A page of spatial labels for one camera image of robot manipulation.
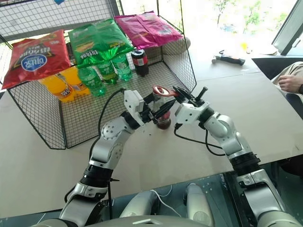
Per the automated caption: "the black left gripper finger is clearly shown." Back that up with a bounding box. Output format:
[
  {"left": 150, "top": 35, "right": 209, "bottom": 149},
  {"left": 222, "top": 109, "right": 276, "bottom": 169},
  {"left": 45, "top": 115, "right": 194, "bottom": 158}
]
[
  {"left": 154, "top": 99, "right": 177, "bottom": 119},
  {"left": 143, "top": 92, "right": 156, "bottom": 105}
]

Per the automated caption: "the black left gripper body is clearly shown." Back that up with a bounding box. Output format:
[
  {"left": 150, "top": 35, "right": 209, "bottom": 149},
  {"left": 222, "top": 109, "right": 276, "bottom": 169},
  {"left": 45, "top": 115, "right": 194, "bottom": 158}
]
[{"left": 140, "top": 105, "right": 159, "bottom": 124}]

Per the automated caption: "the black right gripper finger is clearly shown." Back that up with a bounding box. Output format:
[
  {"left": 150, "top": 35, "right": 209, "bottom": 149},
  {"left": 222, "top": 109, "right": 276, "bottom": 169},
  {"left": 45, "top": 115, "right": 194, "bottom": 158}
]
[
  {"left": 198, "top": 87, "right": 209, "bottom": 100},
  {"left": 172, "top": 86, "right": 194, "bottom": 103}
]

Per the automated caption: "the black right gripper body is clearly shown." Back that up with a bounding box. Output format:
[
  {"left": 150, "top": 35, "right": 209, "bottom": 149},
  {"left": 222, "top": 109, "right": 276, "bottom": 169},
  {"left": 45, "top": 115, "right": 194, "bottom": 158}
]
[{"left": 183, "top": 96, "right": 209, "bottom": 107}]

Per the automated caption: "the glass cola bottle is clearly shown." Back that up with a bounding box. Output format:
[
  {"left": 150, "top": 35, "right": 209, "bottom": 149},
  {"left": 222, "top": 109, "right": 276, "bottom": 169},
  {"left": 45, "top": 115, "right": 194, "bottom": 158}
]
[{"left": 151, "top": 91, "right": 171, "bottom": 130}]

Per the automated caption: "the dark cola plastic bottle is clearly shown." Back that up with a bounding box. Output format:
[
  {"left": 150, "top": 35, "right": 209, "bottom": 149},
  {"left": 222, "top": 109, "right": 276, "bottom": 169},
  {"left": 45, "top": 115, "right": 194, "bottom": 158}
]
[{"left": 131, "top": 49, "right": 150, "bottom": 77}]

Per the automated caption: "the green soda plastic bottle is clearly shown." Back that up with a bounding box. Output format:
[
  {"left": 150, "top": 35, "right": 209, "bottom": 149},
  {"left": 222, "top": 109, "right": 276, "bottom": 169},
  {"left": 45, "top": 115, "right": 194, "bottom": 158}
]
[
  {"left": 77, "top": 67, "right": 107, "bottom": 97},
  {"left": 97, "top": 60, "right": 119, "bottom": 86},
  {"left": 111, "top": 54, "right": 133, "bottom": 82}
]

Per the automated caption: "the person's bare hand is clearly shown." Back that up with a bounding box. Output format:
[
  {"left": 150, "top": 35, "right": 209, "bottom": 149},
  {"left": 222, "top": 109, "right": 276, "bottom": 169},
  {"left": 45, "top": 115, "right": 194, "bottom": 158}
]
[{"left": 278, "top": 75, "right": 303, "bottom": 93}]

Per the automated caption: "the grey rounded cushion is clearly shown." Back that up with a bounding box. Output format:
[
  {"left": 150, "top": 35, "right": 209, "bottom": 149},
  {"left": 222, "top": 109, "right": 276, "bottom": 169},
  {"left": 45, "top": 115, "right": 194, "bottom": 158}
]
[{"left": 163, "top": 36, "right": 191, "bottom": 56}]

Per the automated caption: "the pink chip bag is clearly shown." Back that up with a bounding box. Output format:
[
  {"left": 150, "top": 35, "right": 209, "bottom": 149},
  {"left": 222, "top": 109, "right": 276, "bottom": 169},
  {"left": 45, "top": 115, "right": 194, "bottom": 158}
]
[
  {"left": 137, "top": 12, "right": 184, "bottom": 47},
  {"left": 114, "top": 14, "right": 159, "bottom": 50}
]

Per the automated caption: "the silver left robot leg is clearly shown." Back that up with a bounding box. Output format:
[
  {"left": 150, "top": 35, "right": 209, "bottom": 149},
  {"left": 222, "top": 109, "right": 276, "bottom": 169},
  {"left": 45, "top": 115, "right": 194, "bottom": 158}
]
[{"left": 119, "top": 190, "right": 164, "bottom": 218}]

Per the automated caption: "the silver robot leg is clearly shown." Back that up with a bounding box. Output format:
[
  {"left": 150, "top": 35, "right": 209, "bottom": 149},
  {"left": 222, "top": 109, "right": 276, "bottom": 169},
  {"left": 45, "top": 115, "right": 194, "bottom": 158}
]
[
  {"left": 119, "top": 190, "right": 164, "bottom": 218},
  {"left": 184, "top": 183, "right": 215, "bottom": 227}
]

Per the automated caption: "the silver right robot leg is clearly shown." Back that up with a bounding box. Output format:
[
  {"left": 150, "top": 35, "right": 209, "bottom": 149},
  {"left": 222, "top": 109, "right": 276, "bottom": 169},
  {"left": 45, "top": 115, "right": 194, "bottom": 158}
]
[{"left": 184, "top": 183, "right": 215, "bottom": 227}]

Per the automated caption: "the grey robot torso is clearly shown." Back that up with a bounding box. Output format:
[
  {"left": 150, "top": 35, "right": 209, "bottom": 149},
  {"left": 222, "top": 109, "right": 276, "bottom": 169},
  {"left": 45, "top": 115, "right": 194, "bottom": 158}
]
[{"left": 30, "top": 214, "right": 237, "bottom": 227}]

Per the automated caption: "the red chip bag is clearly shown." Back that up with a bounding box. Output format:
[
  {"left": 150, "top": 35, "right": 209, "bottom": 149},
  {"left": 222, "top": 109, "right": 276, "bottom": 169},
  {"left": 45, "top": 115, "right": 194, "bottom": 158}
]
[{"left": 1, "top": 29, "right": 71, "bottom": 90}]

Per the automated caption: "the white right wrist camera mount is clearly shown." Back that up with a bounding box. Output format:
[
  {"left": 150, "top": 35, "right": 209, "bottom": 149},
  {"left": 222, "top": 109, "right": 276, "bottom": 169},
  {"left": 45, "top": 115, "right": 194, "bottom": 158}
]
[{"left": 175, "top": 101, "right": 211, "bottom": 125}]

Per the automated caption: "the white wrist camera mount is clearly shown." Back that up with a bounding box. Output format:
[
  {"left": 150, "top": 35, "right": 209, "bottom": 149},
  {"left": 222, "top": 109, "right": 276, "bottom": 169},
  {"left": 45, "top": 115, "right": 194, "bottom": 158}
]
[
  {"left": 175, "top": 101, "right": 211, "bottom": 125},
  {"left": 123, "top": 89, "right": 145, "bottom": 124}
]

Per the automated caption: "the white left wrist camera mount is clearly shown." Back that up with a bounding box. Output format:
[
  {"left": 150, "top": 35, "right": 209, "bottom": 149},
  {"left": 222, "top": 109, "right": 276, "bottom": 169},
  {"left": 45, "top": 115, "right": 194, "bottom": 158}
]
[{"left": 123, "top": 89, "right": 145, "bottom": 124}]

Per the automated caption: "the black wire mesh rack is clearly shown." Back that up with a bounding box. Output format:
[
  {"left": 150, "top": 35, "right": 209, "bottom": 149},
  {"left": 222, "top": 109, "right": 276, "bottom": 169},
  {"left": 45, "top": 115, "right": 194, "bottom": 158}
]
[{"left": 0, "top": 0, "right": 198, "bottom": 150}]

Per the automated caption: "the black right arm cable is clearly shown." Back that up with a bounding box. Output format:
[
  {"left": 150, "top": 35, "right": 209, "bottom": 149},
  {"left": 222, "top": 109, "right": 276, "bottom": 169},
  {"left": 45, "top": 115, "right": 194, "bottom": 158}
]
[{"left": 174, "top": 122, "right": 228, "bottom": 157}]

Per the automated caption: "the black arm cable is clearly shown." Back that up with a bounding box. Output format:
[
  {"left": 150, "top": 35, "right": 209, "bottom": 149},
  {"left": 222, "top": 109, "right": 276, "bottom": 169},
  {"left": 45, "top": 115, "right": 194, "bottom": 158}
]
[
  {"left": 89, "top": 88, "right": 126, "bottom": 164},
  {"left": 174, "top": 122, "right": 228, "bottom": 157}
]

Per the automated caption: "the black handled hammer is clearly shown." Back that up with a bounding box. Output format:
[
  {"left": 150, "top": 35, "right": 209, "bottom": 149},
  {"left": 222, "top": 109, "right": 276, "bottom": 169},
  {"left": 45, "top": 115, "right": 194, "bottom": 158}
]
[{"left": 211, "top": 49, "right": 246, "bottom": 66}]

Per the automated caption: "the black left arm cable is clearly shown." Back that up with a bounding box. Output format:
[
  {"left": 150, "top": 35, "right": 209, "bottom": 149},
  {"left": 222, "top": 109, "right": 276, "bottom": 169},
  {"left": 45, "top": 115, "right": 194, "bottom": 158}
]
[{"left": 89, "top": 88, "right": 126, "bottom": 164}]

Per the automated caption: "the thin white cable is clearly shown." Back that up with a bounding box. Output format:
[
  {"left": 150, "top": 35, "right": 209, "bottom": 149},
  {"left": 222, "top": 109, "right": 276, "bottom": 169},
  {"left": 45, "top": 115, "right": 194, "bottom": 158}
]
[{"left": 150, "top": 185, "right": 183, "bottom": 217}]

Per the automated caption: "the dark window frame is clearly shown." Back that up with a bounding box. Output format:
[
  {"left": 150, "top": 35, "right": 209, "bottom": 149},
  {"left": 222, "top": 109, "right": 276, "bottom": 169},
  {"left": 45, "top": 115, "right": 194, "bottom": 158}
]
[{"left": 271, "top": 0, "right": 303, "bottom": 56}]

